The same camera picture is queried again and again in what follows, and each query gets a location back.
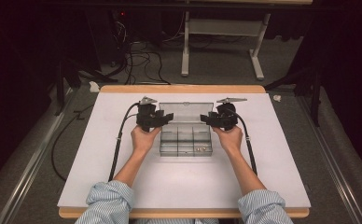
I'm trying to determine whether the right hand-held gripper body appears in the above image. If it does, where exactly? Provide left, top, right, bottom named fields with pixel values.
left=210, top=97, right=248, bottom=132

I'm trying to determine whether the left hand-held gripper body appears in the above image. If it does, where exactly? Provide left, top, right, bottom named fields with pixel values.
left=135, top=96, right=165, bottom=133

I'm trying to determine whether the transparent grey compartment box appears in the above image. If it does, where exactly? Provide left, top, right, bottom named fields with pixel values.
left=159, top=102, right=215, bottom=158

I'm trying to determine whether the person's right hand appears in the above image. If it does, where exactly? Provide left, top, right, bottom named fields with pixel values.
left=212, top=125, right=244, bottom=154

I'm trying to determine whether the person's left hand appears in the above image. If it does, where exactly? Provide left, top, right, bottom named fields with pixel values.
left=131, top=125, right=162, bottom=155

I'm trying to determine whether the wooden table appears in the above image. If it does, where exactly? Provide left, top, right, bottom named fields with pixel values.
left=58, top=84, right=311, bottom=219

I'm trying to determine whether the black metal stand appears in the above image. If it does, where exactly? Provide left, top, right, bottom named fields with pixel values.
left=55, top=57, right=119, bottom=117
left=263, top=64, right=323, bottom=128

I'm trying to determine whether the dark computer tower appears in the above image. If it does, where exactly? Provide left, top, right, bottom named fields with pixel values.
left=85, top=8, right=129, bottom=72

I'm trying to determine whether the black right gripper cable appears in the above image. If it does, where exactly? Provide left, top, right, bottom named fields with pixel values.
left=227, top=106, right=258, bottom=176

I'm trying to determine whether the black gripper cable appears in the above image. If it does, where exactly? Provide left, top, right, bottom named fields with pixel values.
left=227, top=106, right=258, bottom=176
left=107, top=102, right=140, bottom=182

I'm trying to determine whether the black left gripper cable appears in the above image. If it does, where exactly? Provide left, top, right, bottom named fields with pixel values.
left=107, top=102, right=140, bottom=182

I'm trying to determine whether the bundle of black cables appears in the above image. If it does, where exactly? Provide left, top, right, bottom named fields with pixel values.
left=108, top=12, right=187, bottom=86

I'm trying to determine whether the white metal desk frame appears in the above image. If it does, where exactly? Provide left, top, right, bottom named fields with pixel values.
left=181, top=11, right=272, bottom=81

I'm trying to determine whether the black cable on floor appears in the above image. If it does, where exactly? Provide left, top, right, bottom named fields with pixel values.
left=50, top=104, right=94, bottom=182

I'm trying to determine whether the metal floor rail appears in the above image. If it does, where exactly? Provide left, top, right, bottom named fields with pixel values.
left=296, top=95, right=362, bottom=224
left=0, top=90, right=76, bottom=224

